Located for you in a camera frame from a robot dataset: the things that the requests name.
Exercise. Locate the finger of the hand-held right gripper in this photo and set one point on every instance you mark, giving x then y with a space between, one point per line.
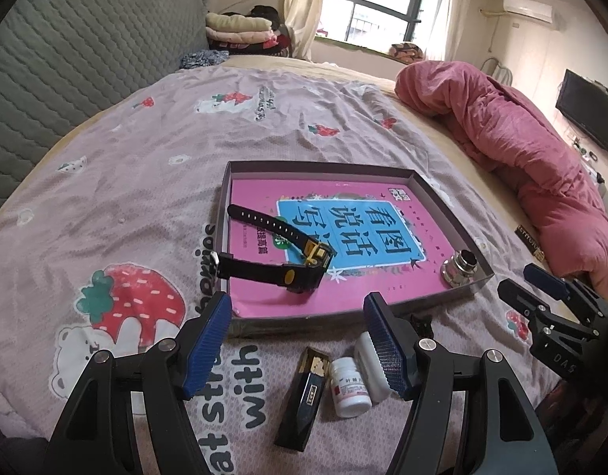
521 302
546 279

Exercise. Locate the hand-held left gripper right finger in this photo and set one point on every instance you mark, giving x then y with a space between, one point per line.
383 341

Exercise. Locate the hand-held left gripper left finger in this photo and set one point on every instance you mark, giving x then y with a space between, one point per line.
207 346

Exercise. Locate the white capsule case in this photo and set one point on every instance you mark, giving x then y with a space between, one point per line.
364 363

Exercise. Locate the grey cardboard box tray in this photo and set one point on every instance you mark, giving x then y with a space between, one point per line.
254 326

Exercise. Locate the black case with gold tip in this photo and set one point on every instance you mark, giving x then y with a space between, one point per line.
301 410

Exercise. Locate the small black clip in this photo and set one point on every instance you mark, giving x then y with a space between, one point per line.
422 326

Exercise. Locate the black fabric tag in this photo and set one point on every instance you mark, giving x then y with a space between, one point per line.
530 240

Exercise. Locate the white pill bottle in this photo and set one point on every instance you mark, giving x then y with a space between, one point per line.
351 396

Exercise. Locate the silver metal cylinder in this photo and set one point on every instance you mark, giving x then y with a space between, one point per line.
457 269

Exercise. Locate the black yellow wristwatch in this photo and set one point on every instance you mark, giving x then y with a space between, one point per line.
304 277

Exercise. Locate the pink quilt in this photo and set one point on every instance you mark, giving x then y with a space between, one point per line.
507 133

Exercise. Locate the pink book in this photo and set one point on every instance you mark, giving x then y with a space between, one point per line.
264 198

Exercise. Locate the black television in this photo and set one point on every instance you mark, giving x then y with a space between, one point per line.
586 104

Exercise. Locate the white metal chair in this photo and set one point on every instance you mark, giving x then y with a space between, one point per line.
499 69

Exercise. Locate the patterned cushion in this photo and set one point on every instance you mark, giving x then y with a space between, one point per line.
407 51

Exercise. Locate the white air conditioner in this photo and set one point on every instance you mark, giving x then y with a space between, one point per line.
526 9

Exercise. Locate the blue patterned cloth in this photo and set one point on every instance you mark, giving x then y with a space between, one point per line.
202 59

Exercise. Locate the pink folded blanket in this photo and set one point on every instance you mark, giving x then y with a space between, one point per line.
239 37

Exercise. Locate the grey quilted headboard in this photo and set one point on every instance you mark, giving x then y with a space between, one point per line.
86 49

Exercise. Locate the cream folded blanket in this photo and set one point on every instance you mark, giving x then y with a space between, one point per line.
234 22

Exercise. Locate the window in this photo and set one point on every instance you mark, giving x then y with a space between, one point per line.
373 0

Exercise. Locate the dark clothes pile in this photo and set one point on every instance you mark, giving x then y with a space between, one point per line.
264 12

